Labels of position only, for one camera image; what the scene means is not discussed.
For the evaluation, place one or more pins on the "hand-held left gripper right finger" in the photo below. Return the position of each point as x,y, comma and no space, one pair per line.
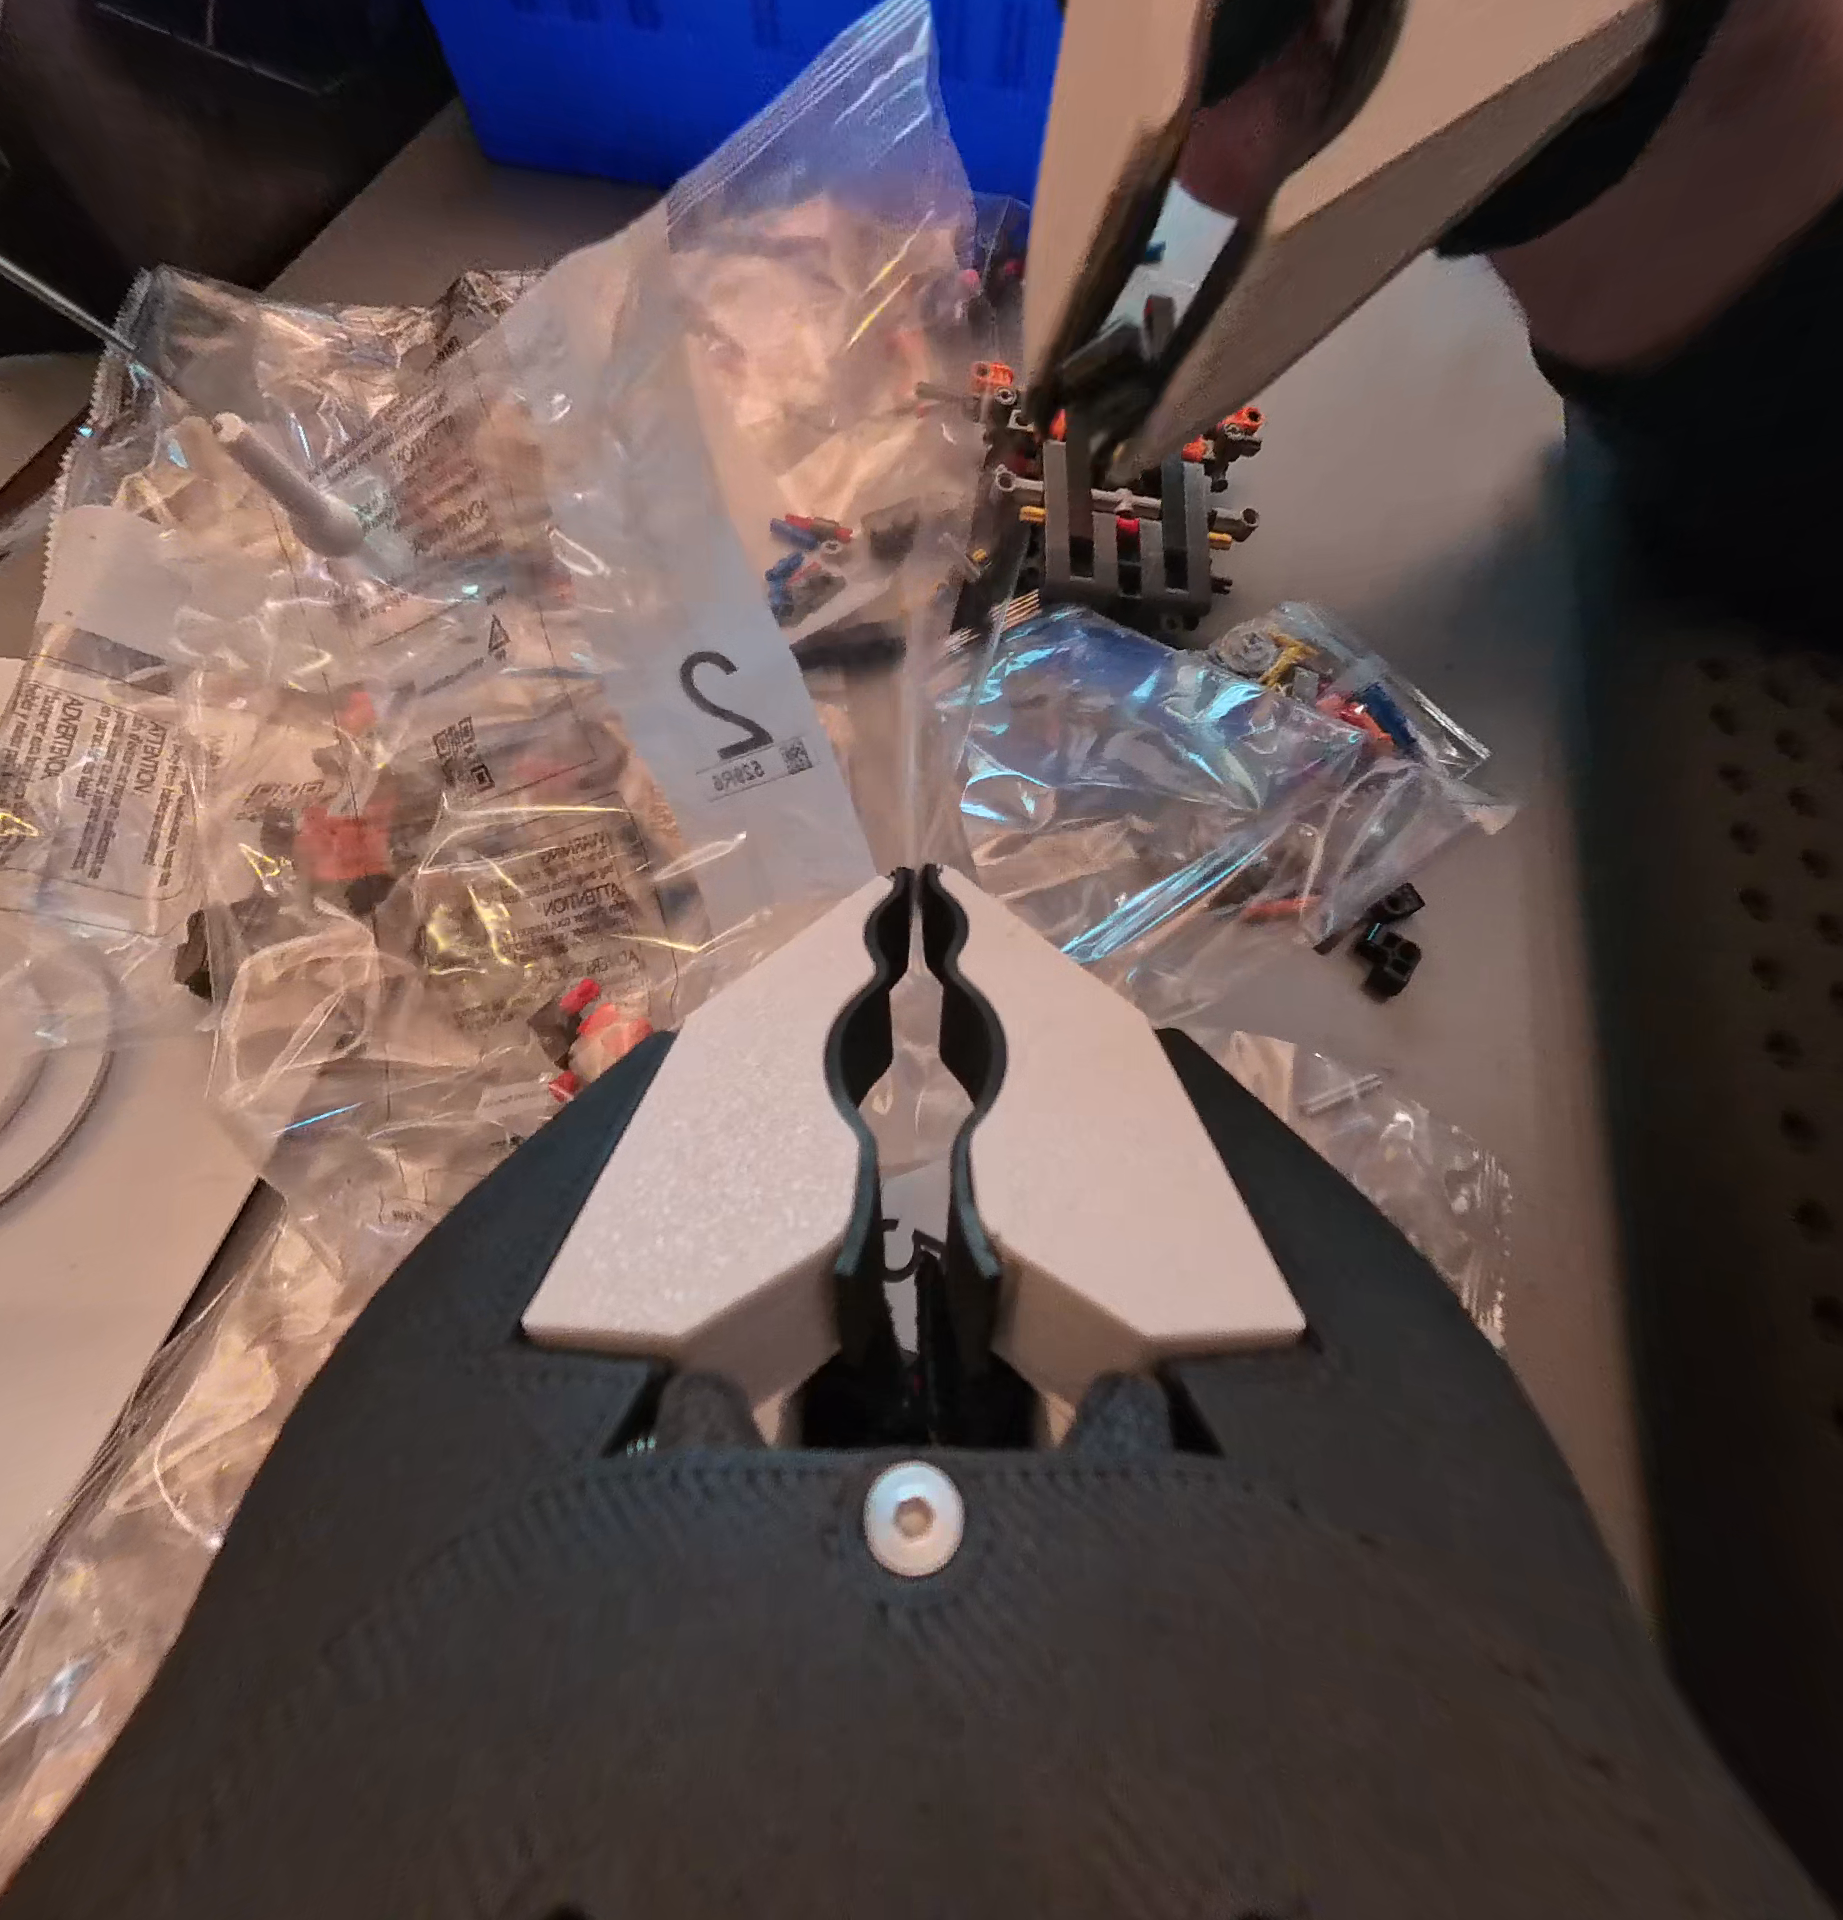
1117,1184

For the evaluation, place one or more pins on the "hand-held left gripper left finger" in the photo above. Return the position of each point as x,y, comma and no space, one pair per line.
713,1184

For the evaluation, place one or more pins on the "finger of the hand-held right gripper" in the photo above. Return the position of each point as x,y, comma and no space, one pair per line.
1402,165
1102,135

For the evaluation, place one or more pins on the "small clear bag mixed parts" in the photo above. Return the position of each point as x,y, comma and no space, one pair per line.
1402,1184

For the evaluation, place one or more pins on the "clear plastic bag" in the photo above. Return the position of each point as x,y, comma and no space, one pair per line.
1130,781

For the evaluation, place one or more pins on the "grey lego chassis assembly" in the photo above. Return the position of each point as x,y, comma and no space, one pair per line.
1130,540

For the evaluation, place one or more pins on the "scattered loose lego pieces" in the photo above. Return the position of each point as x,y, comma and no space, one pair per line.
1385,952

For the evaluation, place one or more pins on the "person's right hand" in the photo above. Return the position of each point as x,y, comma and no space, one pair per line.
1730,178

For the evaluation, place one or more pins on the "blue plastic bin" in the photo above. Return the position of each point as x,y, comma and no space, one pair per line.
636,76

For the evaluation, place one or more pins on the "clear bag red black parts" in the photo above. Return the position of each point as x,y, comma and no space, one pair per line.
350,838

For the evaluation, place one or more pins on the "black perforated board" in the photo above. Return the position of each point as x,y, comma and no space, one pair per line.
1760,1201

